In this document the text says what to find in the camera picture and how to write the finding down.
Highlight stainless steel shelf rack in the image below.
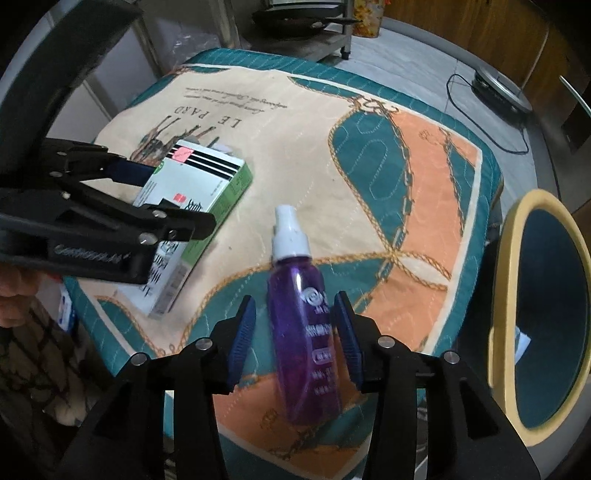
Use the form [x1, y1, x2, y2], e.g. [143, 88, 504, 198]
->
[50, 1, 353, 142]

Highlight black power cable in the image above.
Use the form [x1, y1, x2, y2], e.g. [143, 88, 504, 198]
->
[445, 72, 562, 204]

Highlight blue bin with yellow rim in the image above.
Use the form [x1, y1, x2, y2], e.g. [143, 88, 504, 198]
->
[461, 188, 591, 447]

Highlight person's left hand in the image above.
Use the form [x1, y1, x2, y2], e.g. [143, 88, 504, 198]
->
[0, 263, 43, 328]

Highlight teal orange patterned cushion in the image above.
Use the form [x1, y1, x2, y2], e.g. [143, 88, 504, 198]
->
[66, 49, 502, 479]

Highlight purple spray bottle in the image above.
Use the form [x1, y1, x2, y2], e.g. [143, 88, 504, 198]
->
[267, 205, 341, 426]

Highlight green white medicine box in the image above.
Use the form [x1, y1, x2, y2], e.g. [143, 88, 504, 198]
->
[119, 139, 252, 318]

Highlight wooden kitchen cabinets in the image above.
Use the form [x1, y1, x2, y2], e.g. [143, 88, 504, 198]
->
[382, 0, 591, 213]

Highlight yellow patterned canister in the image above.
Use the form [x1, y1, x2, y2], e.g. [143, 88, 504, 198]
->
[353, 0, 387, 38]

